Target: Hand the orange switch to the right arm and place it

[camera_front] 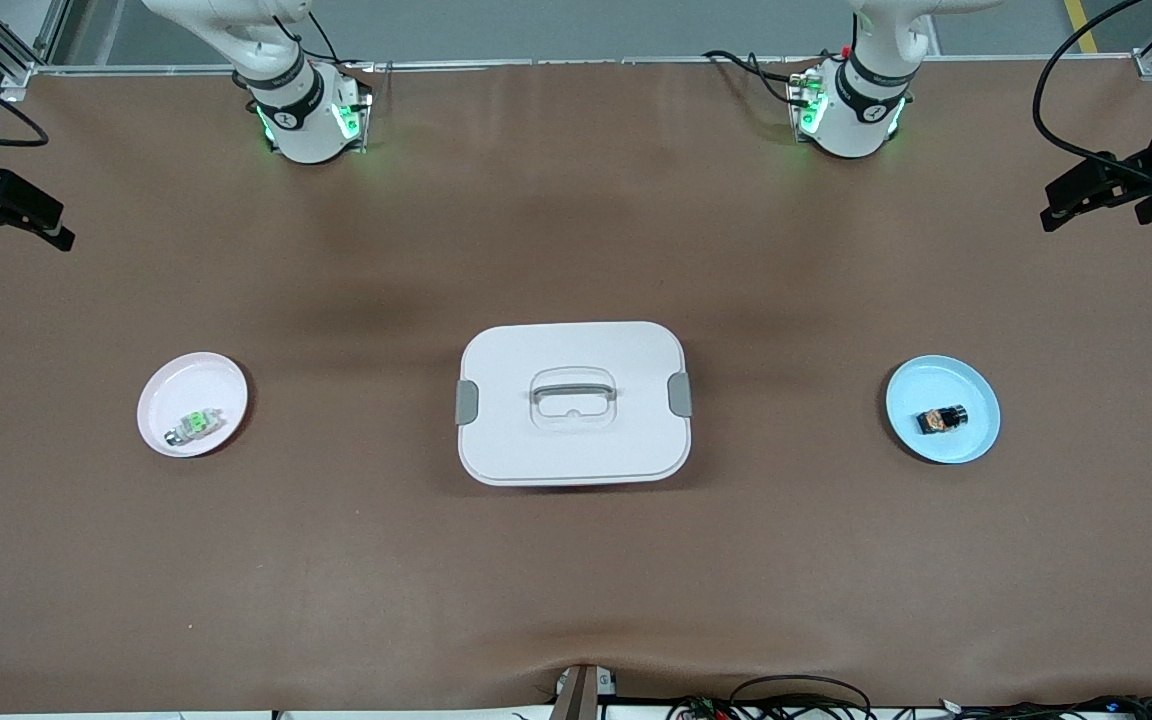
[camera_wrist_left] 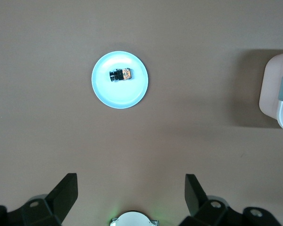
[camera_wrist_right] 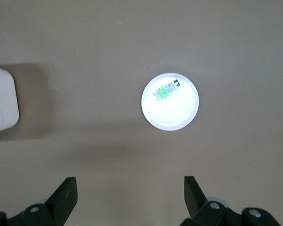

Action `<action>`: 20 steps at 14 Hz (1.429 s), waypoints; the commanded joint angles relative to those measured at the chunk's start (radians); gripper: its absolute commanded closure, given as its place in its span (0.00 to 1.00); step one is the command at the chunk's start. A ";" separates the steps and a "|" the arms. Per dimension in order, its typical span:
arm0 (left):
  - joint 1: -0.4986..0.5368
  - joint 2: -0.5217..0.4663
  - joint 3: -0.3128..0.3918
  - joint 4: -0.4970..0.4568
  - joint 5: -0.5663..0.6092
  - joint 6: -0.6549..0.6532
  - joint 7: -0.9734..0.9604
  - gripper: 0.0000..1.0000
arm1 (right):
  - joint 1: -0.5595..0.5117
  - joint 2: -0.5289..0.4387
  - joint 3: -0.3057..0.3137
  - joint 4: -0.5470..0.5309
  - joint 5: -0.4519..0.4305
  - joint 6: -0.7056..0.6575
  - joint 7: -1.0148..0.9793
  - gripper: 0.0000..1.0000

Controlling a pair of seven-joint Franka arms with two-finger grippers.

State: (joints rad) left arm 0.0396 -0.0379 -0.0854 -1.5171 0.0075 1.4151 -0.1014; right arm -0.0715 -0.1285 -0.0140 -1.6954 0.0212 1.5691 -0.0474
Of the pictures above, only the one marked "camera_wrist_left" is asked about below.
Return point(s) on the white lidded storage box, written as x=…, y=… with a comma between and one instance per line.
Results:
x=271, y=89

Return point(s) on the orange and black push-button switch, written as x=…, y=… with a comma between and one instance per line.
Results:
x=120, y=75

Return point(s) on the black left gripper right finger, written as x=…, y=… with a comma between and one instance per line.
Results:
x=198, y=202

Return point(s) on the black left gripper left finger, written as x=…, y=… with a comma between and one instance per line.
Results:
x=59, y=202

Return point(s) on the light blue round plate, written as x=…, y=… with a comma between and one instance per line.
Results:
x=120, y=94

